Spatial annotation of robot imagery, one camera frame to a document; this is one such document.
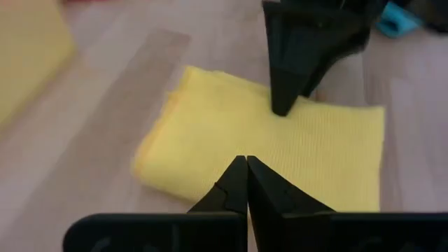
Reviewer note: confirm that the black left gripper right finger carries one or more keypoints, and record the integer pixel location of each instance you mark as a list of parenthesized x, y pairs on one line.
[(332, 232)]

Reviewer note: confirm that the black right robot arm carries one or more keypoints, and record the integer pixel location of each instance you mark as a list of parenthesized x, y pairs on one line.
[(434, 14)]

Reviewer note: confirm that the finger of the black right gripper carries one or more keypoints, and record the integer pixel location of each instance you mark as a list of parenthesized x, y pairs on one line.
[(283, 63), (329, 42)]

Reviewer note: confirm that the yellow translucent plastic bin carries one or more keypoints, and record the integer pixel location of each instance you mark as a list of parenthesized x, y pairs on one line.
[(28, 63)]

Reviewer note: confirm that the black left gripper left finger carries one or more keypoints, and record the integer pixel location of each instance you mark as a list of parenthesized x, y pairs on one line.
[(157, 232)]

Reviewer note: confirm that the yellow microfiber towel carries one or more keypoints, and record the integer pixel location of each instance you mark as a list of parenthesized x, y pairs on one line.
[(227, 140)]

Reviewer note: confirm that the blue microfiber towel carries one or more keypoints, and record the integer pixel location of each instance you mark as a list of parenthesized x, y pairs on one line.
[(395, 22)]

